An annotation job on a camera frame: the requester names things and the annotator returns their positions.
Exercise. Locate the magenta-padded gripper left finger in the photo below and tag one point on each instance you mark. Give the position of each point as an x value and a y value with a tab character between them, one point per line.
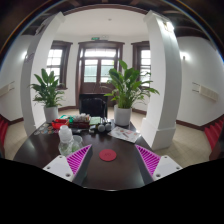
60	166

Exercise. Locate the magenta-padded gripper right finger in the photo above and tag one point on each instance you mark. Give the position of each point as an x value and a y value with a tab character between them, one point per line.
165	166

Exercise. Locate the clear bottle with green label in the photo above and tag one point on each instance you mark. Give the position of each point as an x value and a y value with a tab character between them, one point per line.
65	133

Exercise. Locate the sheet of round stickers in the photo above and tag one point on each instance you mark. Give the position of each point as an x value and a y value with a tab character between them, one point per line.
46	128

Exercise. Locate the flat round red coaster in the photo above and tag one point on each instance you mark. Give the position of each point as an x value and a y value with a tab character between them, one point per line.
107	155

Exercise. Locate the white printed booklet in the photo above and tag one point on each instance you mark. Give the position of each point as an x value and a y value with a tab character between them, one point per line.
124	134

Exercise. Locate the green book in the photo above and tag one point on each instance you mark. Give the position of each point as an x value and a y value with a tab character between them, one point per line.
95	120

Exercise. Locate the black chair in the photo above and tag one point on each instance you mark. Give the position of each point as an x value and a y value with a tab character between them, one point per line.
93	106

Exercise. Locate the potted plant in white pot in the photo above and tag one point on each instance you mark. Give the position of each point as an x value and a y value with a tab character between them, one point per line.
48	91
125	86

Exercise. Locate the brown framed window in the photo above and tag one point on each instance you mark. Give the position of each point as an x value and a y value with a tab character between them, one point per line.
56	65
144	65

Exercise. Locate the brown wooden glazed door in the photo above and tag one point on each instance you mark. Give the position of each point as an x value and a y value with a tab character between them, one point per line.
96	70

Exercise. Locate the green exit sign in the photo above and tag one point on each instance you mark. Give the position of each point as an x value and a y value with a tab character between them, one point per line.
95	38

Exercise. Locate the white wall radiator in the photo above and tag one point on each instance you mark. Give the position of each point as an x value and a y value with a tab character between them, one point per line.
6	88
207	91

